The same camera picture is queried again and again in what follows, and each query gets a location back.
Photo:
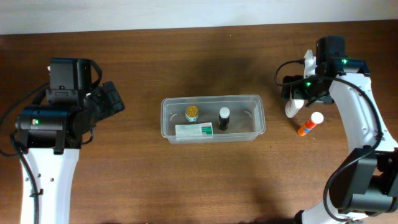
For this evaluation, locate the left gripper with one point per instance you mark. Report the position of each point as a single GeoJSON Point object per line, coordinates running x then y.
{"type": "Point", "coordinates": [101, 97]}

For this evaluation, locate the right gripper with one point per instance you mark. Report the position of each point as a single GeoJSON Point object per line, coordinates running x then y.
{"type": "Point", "coordinates": [297, 93]}

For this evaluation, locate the white spray bottle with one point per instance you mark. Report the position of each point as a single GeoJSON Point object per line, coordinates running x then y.
{"type": "Point", "coordinates": [293, 106]}

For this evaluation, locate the orange tube white cap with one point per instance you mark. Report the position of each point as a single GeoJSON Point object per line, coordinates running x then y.
{"type": "Point", "coordinates": [315, 119]}

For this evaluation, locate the clear plastic container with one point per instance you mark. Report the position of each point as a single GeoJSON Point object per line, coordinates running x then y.
{"type": "Point", "coordinates": [246, 121]}

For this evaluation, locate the small jar gold lid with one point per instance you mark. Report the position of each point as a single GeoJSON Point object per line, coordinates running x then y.
{"type": "Point", "coordinates": [191, 113]}

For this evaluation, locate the dark bottle white cap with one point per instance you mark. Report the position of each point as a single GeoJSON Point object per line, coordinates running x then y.
{"type": "Point", "coordinates": [224, 115]}

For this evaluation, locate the white green medicine box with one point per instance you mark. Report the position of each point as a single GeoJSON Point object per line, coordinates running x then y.
{"type": "Point", "coordinates": [193, 130]}

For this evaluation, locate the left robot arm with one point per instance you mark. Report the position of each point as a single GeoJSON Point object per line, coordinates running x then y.
{"type": "Point", "coordinates": [49, 135]}

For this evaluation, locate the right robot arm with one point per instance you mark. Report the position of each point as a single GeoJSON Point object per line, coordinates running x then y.
{"type": "Point", "coordinates": [365, 184]}

